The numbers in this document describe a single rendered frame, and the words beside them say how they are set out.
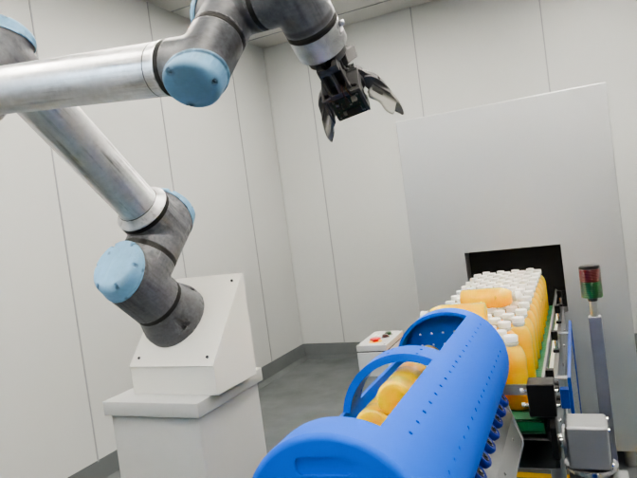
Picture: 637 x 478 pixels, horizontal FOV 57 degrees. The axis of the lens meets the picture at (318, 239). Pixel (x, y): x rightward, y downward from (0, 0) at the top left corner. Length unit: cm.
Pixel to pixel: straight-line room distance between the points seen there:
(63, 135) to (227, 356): 69
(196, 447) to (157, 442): 13
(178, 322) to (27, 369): 231
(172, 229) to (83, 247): 259
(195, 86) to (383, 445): 57
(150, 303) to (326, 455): 87
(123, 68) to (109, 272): 71
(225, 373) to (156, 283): 30
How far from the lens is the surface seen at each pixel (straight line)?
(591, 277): 201
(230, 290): 168
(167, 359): 169
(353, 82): 106
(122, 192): 155
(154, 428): 170
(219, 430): 167
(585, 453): 186
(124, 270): 155
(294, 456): 86
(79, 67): 107
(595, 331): 205
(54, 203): 409
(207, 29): 95
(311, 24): 98
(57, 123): 145
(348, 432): 84
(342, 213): 621
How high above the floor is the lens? 152
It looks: 2 degrees down
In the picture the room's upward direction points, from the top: 8 degrees counter-clockwise
